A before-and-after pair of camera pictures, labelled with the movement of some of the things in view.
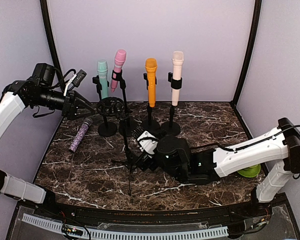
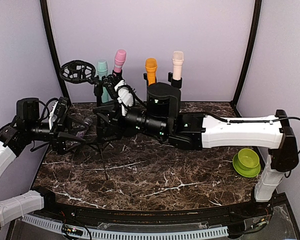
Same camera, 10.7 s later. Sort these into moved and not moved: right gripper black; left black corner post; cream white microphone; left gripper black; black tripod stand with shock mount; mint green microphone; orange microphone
Moved: left gripper black; right gripper black; black tripod stand with shock mount
Not moved: cream white microphone; left black corner post; orange microphone; mint green microphone
